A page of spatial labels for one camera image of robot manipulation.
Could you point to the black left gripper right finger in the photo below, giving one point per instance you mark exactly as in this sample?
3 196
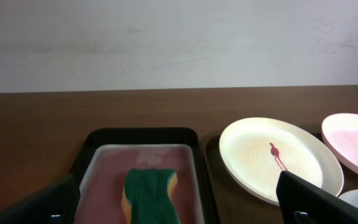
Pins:
303 202

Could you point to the cream plate with red stain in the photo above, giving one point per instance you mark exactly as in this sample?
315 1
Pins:
256 150

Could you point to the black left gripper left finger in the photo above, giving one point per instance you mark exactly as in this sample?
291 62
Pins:
54 205

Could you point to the pink stained white plate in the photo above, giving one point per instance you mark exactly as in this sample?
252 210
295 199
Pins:
340 135

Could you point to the green and yellow sponge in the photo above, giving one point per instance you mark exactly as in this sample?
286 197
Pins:
147 196

